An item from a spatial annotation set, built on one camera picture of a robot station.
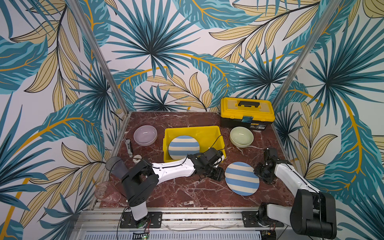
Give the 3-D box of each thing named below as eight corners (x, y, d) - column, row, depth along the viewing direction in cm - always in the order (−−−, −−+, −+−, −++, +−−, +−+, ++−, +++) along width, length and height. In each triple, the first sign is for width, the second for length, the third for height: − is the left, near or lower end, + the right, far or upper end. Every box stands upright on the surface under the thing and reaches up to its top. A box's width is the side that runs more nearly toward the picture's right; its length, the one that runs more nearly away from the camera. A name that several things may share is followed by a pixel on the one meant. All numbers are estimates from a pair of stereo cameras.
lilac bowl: (133, 148, 101) (130, 142, 95) (138, 130, 110) (136, 124, 105) (156, 148, 101) (154, 143, 96) (159, 131, 110) (157, 125, 105)
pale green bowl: (230, 148, 101) (232, 144, 96) (227, 131, 110) (229, 126, 105) (252, 149, 101) (256, 144, 96) (248, 132, 110) (250, 126, 105)
